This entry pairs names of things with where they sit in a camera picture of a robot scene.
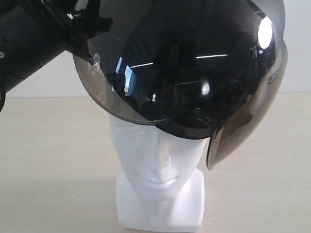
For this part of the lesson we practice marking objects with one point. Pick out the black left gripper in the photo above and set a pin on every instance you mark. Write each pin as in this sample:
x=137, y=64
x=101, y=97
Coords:
x=76, y=22

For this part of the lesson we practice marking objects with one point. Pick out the black helmet with tinted visor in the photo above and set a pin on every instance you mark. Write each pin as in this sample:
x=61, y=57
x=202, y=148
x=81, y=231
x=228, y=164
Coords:
x=195, y=69

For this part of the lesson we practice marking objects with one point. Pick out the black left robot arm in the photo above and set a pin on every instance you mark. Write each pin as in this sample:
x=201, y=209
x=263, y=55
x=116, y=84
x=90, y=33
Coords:
x=34, y=32

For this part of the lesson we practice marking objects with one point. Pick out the white mannequin head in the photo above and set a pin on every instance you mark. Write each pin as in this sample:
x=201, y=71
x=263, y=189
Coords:
x=160, y=184

